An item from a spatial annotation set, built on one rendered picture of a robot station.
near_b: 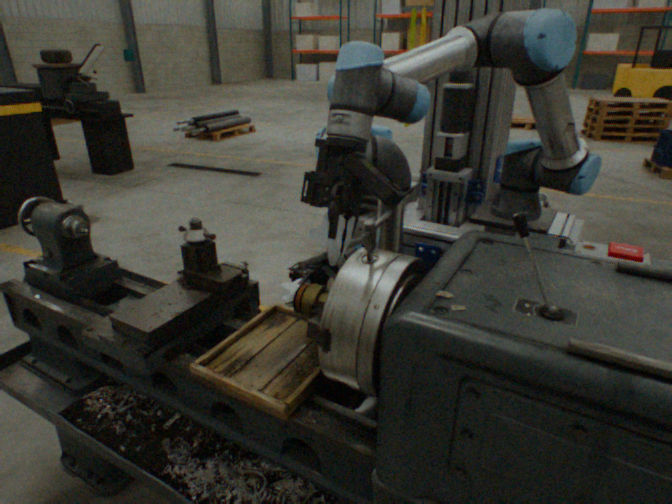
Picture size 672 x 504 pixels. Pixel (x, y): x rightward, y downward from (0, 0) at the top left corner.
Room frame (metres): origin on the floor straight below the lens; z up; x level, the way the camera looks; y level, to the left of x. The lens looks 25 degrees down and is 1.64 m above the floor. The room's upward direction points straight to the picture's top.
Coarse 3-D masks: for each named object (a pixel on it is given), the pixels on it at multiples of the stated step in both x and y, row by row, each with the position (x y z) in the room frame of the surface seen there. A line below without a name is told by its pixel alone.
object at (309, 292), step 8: (304, 288) 0.94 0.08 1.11; (312, 288) 0.93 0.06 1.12; (320, 288) 0.92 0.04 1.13; (296, 296) 0.93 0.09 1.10; (304, 296) 0.92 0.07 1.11; (312, 296) 0.91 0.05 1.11; (320, 296) 0.92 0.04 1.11; (296, 304) 0.92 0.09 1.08; (304, 304) 0.91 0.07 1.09; (296, 312) 0.94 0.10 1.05; (304, 312) 0.91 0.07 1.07
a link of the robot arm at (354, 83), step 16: (352, 48) 0.78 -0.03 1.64; (368, 48) 0.78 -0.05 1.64; (336, 64) 0.80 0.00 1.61; (352, 64) 0.77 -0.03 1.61; (368, 64) 0.77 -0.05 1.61; (336, 80) 0.78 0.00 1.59; (352, 80) 0.76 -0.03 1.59; (368, 80) 0.77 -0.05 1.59; (384, 80) 0.79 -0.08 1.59; (336, 96) 0.77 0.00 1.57; (352, 96) 0.76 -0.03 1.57; (368, 96) 0.76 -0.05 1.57; (384, 96) 0.79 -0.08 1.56; (368, 112) 0.76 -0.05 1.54
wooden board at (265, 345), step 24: (264, 312) 1.17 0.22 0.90; (288, 312) 1.19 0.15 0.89; (240, 336) 1.07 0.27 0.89; (264, 336) 1.07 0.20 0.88; (288, 336) 1.07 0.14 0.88; (216, 360) 0.97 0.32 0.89; (240, 360) 0.97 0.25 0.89; (264, 360) 0.97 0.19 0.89; (288, 360) 0.97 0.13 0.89; (216, 384) 0.88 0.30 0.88; (240, 384) 0.85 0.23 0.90; (264, 384) 0.87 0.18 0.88; (288, 384) 0.87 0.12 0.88; (312, 384) 0.87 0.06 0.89; (264, 408) 0.81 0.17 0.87; (288, 408) 0.79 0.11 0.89
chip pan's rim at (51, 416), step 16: (16, 352) 1.41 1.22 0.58; (0, 368) 1.35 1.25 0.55; (0, 384) 1.25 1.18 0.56; (96, 384) 1.26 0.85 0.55; (32, 400) 1.13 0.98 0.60; (48, 416) 1.11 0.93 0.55; (80, 432) 1.00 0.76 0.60; (96, 448) 0.98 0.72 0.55; (128, 464) 0.88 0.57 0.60; (144, 480) 0.88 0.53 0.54; (160, 480) 0.83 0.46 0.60; (176, 496) 0.81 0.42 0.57
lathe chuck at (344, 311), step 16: (352, 256) 0.86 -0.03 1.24; (384, 256) 0.86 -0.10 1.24; (352, 272) 0.82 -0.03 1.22; (368, 272) 0.81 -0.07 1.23; (336, 288) 0.79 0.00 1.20; (352, 288) 0.78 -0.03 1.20; (368, 288) 0.77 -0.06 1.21; (336, 304) 0.77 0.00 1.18; (352, 304) 0.76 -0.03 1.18; (368, 304) 0.75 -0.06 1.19; (336, 320) 0.75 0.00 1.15; (352, 320) 0.74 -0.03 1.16; (336, 336) 0.74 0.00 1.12; (352, 336) 0.72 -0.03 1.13; (320, 352) 0.75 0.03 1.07; (336, 352) 0.73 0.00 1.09; (352, 352) 0.71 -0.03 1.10; (336, 368) 0.73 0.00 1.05; (352, 368) 0.71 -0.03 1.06; (352, 384) 0.73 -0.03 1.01
